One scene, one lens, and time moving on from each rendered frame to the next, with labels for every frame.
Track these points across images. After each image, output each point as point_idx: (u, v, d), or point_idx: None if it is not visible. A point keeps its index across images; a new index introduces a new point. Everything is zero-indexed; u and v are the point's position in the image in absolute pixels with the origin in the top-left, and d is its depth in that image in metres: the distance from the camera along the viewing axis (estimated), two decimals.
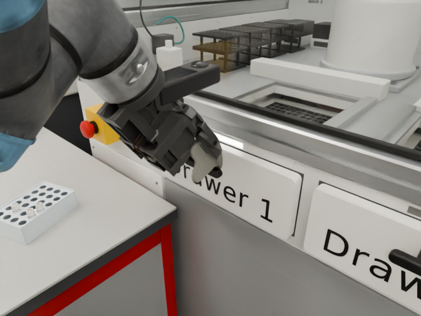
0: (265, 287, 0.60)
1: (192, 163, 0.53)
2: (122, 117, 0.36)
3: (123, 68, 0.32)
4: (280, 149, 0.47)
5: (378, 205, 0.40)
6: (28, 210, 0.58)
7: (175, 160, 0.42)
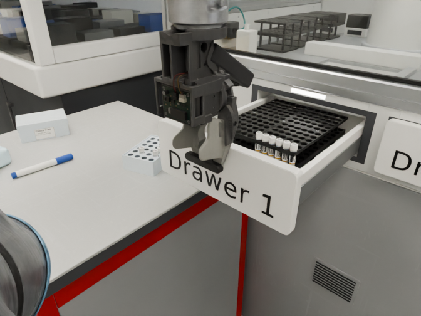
0: (334, 211, 0.78)
1: (192, 158, 0.53)
2: (185, 37, 0.39)
3: None
4: (359, 96, 0.64)
5: None
6: (154, 150, 0.76)
7: (200, 113, 0.43)
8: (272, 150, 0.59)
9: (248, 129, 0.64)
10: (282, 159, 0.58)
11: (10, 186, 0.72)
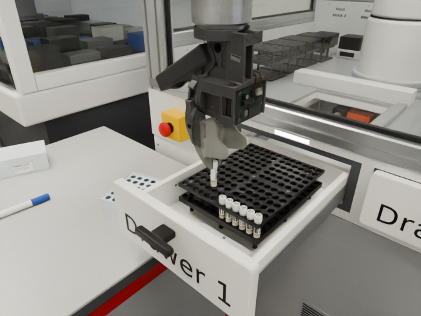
0: (320, 256, 0.75)
1: (141, 236, 0.47)
2: (255, 34, 0.41)
3: None
4: (343, 145, 0.61)
5: None
6: None
7: None
8: (236, 217, 0.54)
9: (213, 189, 0.59)
10: (247, 229, 0.52)
11: None
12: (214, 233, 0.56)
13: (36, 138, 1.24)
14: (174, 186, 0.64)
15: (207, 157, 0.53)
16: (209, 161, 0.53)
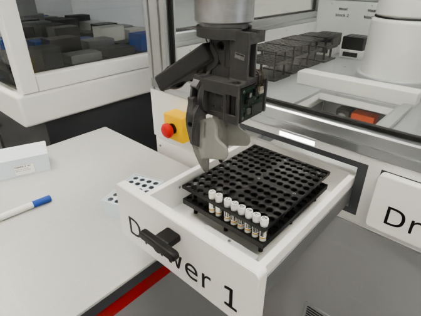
0: (324, 258, 0.74)
1: (146, 239, 0.46)
2: (258, 33, 0.42)
3: None
4: (349, 146, 0.61)
5: None
6: (212, 192, 0.55)
7: None
8: (241, 221, 0.53)
9: (217, 191, 0.58)
10: (252, 232, 0.52)
11: None
12: (219, 236, 0.55)
13: (36, 138, 1.23)
14: (178, 188, 0.63)
15: (203, 160, 0.52)
16: (205, 163, 0.52)
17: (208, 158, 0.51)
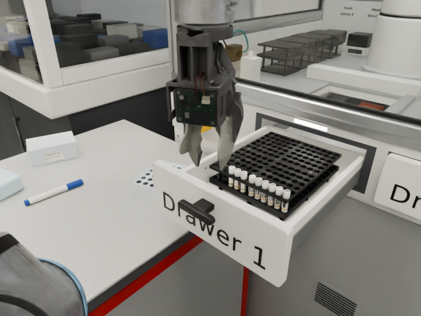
0: (335, 236, 0.81)
1: (185, 208, 0.53)
2: (208, 38, 0.38)
3: None
4: (359, 130, 0.67)
5: None
6: (238, 170, 0.62)
7: (220, 113, 0.43)
8: (265, 194, 0.59)
9: (242, 170, 0.65)
10: (275, 204, 0.58)
11: (24, 214, 0.75)
12: None
13: (57, 131, 1.30)
14: (204, 169, 0.70)
15: (201, 155, 0.54)
16: (200, 158, 0.53)
17: (199, 155, 0.52)
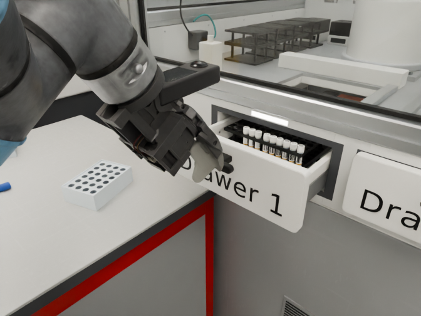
0: (302, 249, 0.69)
1: None
2: (122, 118, 0.36)
3: (122, 68, 0.32)
4: (324, 124, 0.55)
5: (410, 166, 0.49)
6: (252, 130, 0.64)
7: (175, 160, 0.42)
8: (279, 151, 0.61)
9: (255, 131, 0.67)
10: (289, 160, 0.60)
11: None
12: None
13: None
14: (218, 133, 0.72)
15: None
16: None
17: None
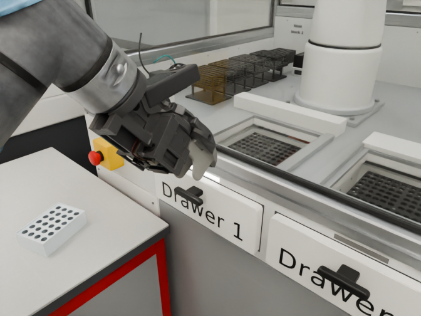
0: (240, 291, 0.74)
1: (180, 193, 0.67)
2: (114, 123, 0.36)
3: (104, 71, 0.33)
4: (247, 185, 0.60)
5: (315, 231, 0.54)
6: None
7: (175, 159, 0.42)
8: None
9: None
10: None
11: None
12: None
13: None
14: None
15: None
16: None
17: None
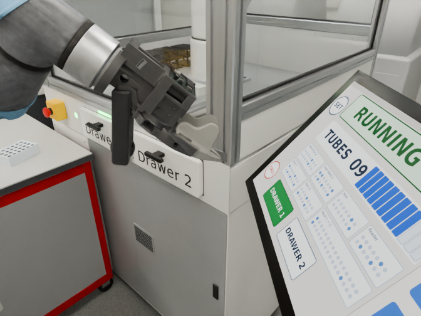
0: (132, 190, 1.19)
1: (89, 125, 1.12)
2: None
3: None
4: None
5: (150, 136, 0.99)
6: None
7: None
8: None
9: None
10: None
11: None
12: None
13: None
14: None
15: None
16: (212, 157, 0.53)
17: (210, 151, 0.52)
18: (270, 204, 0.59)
